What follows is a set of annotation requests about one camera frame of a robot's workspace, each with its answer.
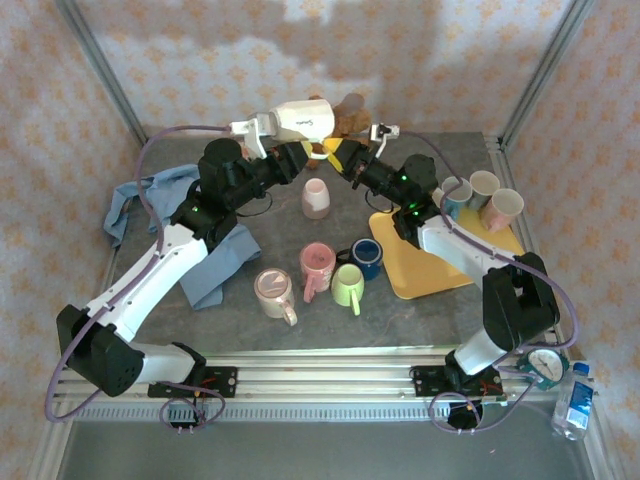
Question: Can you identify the large pale pink mug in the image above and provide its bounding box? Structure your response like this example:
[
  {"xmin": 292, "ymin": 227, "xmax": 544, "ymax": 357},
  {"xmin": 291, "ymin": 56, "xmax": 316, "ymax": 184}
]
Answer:
[{"xmin": 253, "ymin": 268, "xmax": 299, "ymax": 327}]

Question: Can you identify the aluminium mounting rail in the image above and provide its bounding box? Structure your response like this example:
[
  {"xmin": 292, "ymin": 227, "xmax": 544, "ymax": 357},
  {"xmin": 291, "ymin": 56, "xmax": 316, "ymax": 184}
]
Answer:
[{"xmin": 52, "ymin": 349, "xmax": 596, "ymax": 405}]

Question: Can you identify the light green mug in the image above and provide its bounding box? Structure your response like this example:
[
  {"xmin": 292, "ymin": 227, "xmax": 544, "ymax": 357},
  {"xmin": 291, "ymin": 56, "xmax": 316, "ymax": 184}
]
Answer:
[{"xmin": 330, "ymin": 263, "xmax": 365, "ymax": 318}]

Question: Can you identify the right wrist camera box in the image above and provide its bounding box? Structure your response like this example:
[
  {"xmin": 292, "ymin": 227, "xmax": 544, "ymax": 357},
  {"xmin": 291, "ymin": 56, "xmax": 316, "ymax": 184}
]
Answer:
[{"xmin": 367, "ymin": 122, "xmax": 401, "ymax": 160}]

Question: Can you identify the teal dial clock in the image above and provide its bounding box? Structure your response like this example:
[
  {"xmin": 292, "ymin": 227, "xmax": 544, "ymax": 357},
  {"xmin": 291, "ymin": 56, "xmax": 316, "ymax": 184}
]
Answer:
[{"xmin": 514, "ymin": 347, "xmax": 571, "ymax": 391}]

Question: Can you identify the black cable connector block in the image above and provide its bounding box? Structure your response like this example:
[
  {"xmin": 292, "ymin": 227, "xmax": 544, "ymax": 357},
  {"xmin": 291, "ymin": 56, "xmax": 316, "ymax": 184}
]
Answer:
[
  {"xmin": 448, "ymin": 402, "xmax": 484, "ymax": 431},
  {"xmin": 167, "ymin": 399, "xmax": 206, "ymax": 432}
]

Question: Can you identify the yellow tray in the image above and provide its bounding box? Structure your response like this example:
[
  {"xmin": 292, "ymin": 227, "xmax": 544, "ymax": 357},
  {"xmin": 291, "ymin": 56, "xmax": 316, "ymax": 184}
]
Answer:
[{"xmin": 368, "ymin": 207, "xmax": 526, "ymax": 301}]

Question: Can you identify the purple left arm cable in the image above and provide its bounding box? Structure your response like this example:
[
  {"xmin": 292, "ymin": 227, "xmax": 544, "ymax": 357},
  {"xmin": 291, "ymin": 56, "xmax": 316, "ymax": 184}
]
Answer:
[{"xmin": 44, "ymin": 124, "xmax": 234, "ymax": 437}]

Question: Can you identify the teal mug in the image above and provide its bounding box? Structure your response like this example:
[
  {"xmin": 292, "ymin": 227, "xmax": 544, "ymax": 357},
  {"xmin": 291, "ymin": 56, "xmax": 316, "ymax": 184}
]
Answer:
[{"xmin": 441, "ymin": 175, "xmax": 475, "ymax": 222}]

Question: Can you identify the plain pink mug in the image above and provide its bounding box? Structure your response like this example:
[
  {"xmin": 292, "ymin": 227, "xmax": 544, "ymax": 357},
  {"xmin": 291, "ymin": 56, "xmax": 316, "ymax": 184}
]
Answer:
[{"xmin": 478, "ymin": 187, "xmax": 525, "ymax": 235}]

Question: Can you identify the pale pink handleless cup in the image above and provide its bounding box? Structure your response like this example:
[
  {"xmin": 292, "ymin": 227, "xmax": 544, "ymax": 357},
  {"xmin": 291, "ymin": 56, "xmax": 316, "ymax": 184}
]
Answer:
[{"xmin": 301, "ymin": 178, "xmax": 331, "ymax": 220}]

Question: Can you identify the grey mug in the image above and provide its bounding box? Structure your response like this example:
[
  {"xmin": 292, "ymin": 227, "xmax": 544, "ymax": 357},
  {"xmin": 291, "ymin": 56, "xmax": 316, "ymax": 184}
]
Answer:
[{"xmin": 468, "ymin": 169, "xmax": 501, "ymax": 211}]

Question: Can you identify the aluminium frame post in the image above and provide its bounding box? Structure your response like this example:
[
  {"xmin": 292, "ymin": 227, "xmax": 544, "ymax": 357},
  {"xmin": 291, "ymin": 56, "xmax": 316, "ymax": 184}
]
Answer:
[
  {"xmin": 498, "ymin": 0, "xmax": 597, "ymax": 151},
  {"xmin": 53, "ymin": 0, "xmax": 150, "ymax": 147}
]

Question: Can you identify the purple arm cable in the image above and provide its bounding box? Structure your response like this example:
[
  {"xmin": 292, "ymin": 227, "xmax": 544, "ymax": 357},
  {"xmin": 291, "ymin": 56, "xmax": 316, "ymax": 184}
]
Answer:
[
  {"xmin": 44, "ymin": 124, "xmax": 234, "ymax": 437},
  {"xmin": 397, "ymin": 129, "xmax": 582, "ymax": 437}
]

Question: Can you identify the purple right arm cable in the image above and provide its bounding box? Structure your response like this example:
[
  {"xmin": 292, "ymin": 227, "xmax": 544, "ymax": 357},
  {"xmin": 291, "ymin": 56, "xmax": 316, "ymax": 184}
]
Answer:
[{"xmin": 397, "ymin": 129, "xmax": 582, "ymax": 437}]

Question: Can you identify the brown teddy bear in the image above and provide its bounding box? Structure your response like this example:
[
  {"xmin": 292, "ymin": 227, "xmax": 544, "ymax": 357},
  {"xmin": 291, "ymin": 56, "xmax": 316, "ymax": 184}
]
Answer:
[{"xmin": 305, "ymin": 92, "xmax": 374, "ymax": 171}]

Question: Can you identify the grey slotted cable duct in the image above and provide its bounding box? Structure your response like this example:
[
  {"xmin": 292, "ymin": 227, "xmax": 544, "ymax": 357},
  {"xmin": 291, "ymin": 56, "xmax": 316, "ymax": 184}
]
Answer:
[{"xmin": 74, "ymin": 405, "xmax": 556, "ymax": 422}]

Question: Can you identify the dark blue mug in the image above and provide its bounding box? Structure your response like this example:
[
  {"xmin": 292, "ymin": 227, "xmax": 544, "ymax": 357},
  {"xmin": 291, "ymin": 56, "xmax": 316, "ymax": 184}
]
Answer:
[{"xmin": 333, "ymin": 236, "xmax": 384, "ymax": 281}]

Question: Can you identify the clear water bottle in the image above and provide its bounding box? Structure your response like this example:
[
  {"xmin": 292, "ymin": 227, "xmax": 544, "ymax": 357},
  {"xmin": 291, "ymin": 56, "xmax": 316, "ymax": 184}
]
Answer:
[{"xmin": 550, "ymin": 361, "xmax": 599, "ymax": 442}]

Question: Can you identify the pink patterned mug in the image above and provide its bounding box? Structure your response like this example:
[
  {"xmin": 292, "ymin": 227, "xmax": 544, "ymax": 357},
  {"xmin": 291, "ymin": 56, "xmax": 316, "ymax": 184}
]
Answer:
[{"xmin": 298, "ymin": 242, "xmax": 337, "ymax": 304}]

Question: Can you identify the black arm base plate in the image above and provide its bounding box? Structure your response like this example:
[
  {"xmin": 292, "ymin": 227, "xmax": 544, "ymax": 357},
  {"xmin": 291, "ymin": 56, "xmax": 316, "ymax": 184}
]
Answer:
[
  {"xmin": 409, "ymin": 364, "xmax": 506, "ymax": 401},
  {"xmin": 147, "ymin": 366, "xmax": 239, "ymax": 400}
]

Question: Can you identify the light blue cloth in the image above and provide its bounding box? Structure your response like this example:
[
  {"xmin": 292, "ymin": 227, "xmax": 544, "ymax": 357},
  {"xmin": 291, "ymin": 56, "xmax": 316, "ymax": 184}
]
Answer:
[{"xmin": 103, "ymin": 163, "xmax": 264, "ymax": 312}]

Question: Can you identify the white mug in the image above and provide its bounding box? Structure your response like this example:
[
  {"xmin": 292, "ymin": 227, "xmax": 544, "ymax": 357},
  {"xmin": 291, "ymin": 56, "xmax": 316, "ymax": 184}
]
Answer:
[{"xmin": 267, "ymin": 98, "xmax": 335, "ymax": 147}]

